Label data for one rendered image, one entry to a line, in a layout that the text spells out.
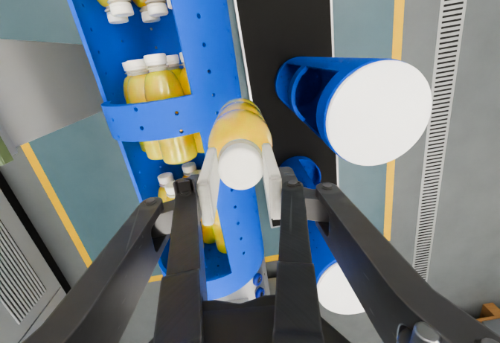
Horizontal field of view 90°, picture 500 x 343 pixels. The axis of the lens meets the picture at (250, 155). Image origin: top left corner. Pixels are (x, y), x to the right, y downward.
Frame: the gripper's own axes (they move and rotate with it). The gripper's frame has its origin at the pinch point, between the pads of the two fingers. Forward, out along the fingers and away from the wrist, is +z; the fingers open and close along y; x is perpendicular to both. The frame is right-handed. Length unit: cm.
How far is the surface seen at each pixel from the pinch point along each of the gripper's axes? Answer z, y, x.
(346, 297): 48, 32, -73
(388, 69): 45, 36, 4
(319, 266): 51, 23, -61
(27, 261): 129, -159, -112
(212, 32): 30.0, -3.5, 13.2
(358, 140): 46, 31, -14
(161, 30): 52, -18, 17
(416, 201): 154, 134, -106
